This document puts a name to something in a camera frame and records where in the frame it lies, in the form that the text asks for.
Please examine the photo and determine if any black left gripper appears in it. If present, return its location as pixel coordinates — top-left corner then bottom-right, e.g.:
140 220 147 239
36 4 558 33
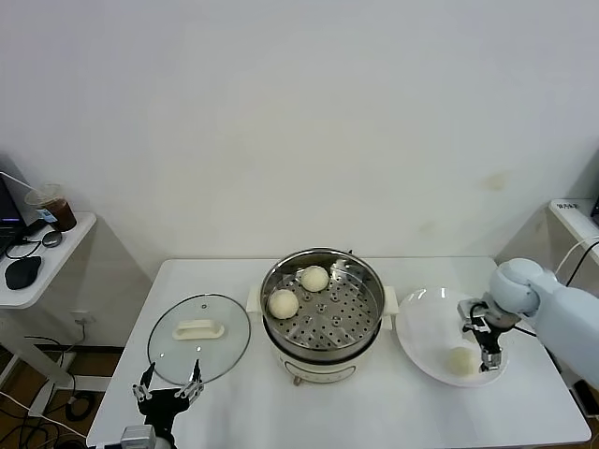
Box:
131 358 206 435

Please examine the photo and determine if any glass lid with cream handle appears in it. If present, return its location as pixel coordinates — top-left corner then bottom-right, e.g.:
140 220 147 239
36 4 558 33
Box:
147 293 253 386

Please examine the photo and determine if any cream electric cooker base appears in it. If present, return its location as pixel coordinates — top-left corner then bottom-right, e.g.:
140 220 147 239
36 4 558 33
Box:
247 298 399 387

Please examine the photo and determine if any black computer mouse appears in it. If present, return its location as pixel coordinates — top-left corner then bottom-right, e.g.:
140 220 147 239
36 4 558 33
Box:
5 254 44 290

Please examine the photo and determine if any white round plate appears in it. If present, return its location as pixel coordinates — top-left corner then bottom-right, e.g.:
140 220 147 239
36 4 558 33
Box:
396 287 511 387

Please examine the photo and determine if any iced coffee plastic cup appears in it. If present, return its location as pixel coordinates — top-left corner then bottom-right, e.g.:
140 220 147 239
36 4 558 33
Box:
44 182 79 234

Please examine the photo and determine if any black laptop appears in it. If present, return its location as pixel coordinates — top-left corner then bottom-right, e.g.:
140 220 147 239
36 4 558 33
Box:
0 170 29 261

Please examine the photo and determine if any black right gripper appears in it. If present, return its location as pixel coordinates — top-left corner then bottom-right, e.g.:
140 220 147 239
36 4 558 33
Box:
472 326 509 374

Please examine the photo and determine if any white steamed baozi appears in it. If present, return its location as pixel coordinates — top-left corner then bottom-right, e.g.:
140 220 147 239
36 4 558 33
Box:
447 346 481 377
267 288 300 320
299 265 329 294

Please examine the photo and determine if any black floor cable coil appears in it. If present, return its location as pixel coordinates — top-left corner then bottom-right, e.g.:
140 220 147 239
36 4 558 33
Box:
23 334 113 425

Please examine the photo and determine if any steel perforated steamer basket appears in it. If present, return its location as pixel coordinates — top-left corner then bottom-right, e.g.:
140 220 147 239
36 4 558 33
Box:
246 249 400 353

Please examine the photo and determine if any white side table with laptop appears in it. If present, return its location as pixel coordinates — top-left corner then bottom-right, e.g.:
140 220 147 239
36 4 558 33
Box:
0 211 156 418

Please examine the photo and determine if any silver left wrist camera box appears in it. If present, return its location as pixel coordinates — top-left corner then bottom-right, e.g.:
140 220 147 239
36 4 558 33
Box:
120 424 156 449

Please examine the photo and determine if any clear cup with blue label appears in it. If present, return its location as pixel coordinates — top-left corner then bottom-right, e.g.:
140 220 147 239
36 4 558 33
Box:
25 188 58 224

